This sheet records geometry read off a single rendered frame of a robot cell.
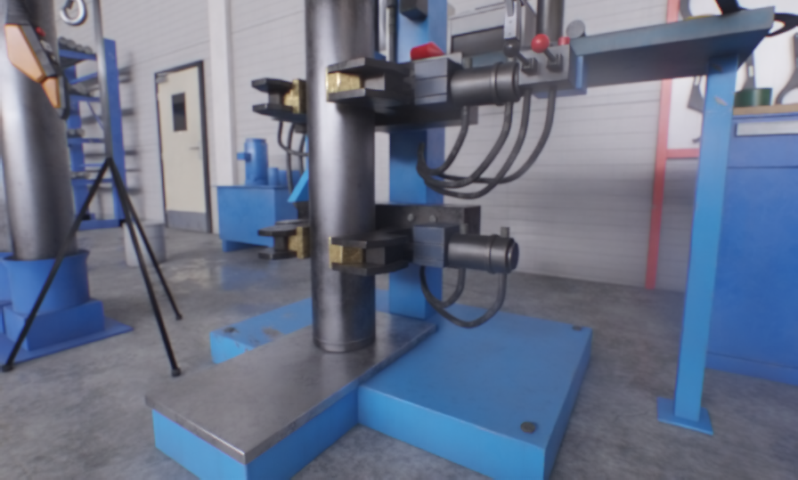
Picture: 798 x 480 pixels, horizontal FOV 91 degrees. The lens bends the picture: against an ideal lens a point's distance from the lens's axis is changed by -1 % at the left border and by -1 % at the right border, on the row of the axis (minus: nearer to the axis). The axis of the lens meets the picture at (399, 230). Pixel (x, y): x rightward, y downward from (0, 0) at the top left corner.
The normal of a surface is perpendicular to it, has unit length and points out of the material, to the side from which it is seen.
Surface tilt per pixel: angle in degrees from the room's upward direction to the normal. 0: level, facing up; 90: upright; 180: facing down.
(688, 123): 90
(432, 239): 90
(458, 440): 90
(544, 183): 90
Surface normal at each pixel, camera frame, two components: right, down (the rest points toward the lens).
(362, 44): 0.70, 0.10
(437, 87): -0.54, 0.11
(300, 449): 0.84, 0.07
